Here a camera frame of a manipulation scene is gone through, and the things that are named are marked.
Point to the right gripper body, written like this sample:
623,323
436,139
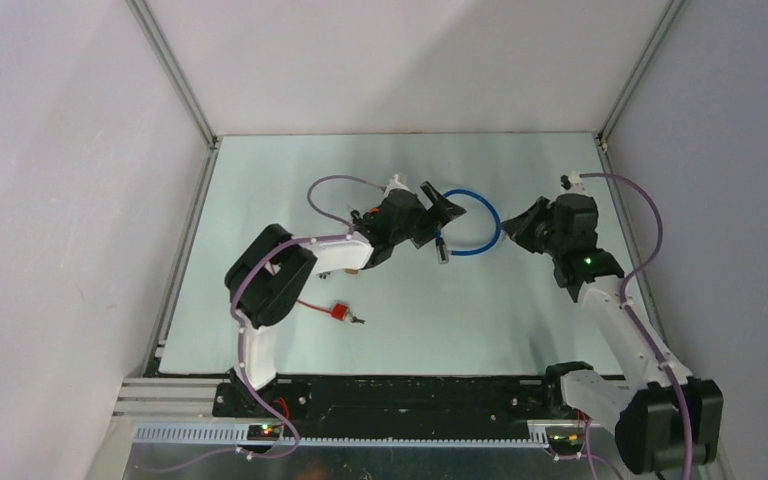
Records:
545,239

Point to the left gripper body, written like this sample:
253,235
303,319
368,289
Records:
423,225

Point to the blue cable lock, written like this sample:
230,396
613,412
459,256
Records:
477,233

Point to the red cable padlock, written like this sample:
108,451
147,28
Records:
339,311

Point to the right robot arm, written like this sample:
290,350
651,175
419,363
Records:
666,417

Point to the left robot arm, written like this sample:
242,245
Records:
267,280

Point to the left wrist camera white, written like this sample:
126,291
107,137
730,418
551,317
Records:
397,182

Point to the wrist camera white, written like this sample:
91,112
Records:
573,183
397,182

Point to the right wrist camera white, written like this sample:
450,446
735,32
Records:
573,183

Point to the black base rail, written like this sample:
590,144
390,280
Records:
401,408

